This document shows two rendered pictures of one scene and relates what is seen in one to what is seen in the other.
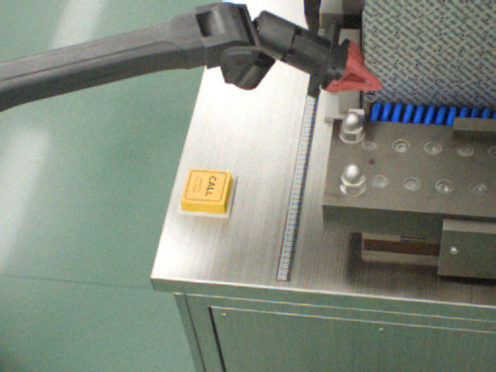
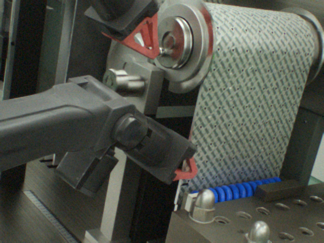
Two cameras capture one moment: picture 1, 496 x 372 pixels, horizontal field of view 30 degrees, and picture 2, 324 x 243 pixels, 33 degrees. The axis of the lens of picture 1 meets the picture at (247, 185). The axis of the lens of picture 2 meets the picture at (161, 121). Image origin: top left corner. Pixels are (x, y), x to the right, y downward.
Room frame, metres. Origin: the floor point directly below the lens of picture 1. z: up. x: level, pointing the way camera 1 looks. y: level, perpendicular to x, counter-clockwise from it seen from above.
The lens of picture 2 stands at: (0.57, 0.47, 1.38)
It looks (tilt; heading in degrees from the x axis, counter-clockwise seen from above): 18 degrees down; 303
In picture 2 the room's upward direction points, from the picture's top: 12 degrees clockwise
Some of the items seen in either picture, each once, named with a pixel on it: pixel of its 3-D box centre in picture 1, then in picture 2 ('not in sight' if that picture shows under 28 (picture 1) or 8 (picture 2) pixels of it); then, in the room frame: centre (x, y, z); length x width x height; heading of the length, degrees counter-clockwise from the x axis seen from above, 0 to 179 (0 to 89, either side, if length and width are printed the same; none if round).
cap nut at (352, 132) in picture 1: (352, 124); (204, 203); (0.89, -0.16, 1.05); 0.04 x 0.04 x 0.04
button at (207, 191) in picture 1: (206, 190); not in sight; (0.92, 0.06, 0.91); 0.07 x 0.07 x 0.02; 74
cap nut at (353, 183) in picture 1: (353, 176); (257, 237); (0.79, -0.14, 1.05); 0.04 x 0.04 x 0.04
